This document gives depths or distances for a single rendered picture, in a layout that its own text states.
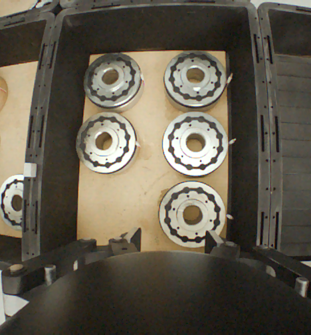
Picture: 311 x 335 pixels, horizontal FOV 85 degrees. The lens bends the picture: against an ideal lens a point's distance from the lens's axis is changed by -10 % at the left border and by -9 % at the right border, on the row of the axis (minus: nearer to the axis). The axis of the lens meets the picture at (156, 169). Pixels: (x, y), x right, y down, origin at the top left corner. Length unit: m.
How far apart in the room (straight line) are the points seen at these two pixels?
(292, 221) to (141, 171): 0.27
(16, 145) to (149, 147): 0.27
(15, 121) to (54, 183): 0.21
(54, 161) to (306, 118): 0.43
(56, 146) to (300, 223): 0.42
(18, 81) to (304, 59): 0.59
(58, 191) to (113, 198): 0.09
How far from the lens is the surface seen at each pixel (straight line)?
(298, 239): 0.40
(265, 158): 0.25
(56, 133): 0.31
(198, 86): 0.32
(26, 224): 0.30
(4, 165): 0.47
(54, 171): 0.30
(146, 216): 0.33
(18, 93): 0.49
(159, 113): 0.34
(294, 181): 0.39
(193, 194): 0.29
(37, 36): 0.43
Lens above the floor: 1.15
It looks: 84 degrees down
